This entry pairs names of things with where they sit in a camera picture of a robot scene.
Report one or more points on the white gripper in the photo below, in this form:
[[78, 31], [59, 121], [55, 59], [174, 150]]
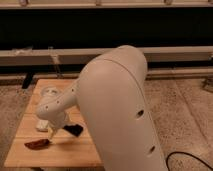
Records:
[[57, 121]]

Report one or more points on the black post foot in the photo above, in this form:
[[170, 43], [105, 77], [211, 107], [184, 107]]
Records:
[[27, 80]]

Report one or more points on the grey metal rail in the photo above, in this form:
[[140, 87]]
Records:
[[29, 57]]

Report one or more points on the black square cloth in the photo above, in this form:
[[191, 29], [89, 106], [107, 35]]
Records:
[[75, 130]]

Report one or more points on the dark red chili pepper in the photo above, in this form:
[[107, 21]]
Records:
[[38, 144]]

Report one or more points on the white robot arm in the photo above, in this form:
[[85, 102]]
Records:
[[109, 93]]

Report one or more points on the clear glass cup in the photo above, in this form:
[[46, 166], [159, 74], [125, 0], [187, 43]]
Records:
[[49, 91]]

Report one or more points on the white sponge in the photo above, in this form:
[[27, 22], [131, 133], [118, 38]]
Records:
[[42, 125]]

